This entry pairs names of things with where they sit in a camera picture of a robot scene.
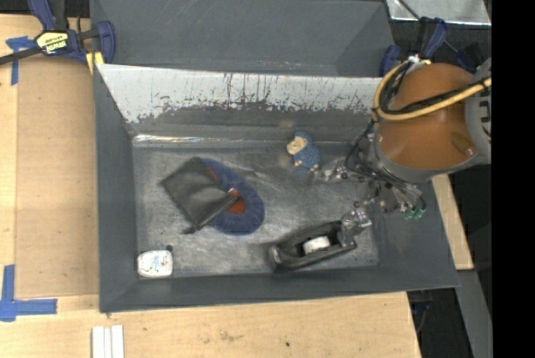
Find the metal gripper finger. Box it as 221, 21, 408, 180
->
318, 161, 353, 183
336, 208, 374, 248

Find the blue toy animal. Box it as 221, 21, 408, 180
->
285, 130, 324, 182

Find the grey metal bin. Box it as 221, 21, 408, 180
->
87, 0, 461, 314

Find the black tape dispenser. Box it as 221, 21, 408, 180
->
267, 219, 359, 274

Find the white small packet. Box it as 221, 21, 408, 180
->
136, 249, 175, 279

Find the brown cardboard board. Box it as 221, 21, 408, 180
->
13, 54, 102, 300

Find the blue and red ring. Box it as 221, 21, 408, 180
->
199, 156, 267, 236

